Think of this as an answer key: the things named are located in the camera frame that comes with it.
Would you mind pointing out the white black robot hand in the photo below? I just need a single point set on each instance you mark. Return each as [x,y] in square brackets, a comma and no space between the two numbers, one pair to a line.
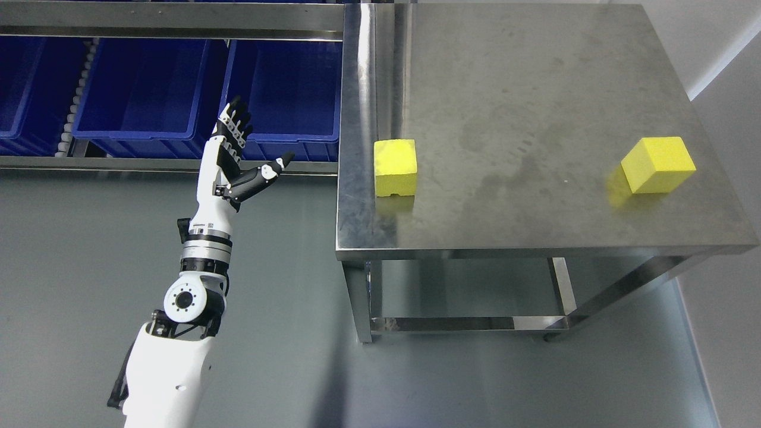
[223,186]

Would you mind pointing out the yellow foam block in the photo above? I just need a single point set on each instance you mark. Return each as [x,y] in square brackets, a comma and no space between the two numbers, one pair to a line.
[395,167]
[657,165]

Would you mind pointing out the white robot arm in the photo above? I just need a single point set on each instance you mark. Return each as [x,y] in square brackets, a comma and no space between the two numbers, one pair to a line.
[167,367]

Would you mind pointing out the blue bin middle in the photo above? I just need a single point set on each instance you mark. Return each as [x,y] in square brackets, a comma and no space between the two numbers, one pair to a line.
[152,98]

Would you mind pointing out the steel shelf rack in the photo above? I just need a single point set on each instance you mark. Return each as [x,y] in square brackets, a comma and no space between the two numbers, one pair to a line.
[172,20]

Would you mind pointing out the blue bin beside table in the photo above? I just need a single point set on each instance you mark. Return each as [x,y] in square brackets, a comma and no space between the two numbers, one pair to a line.
[293,92]

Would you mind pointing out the blue bin far left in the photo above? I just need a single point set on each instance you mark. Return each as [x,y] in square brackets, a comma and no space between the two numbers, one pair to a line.
[39,75]

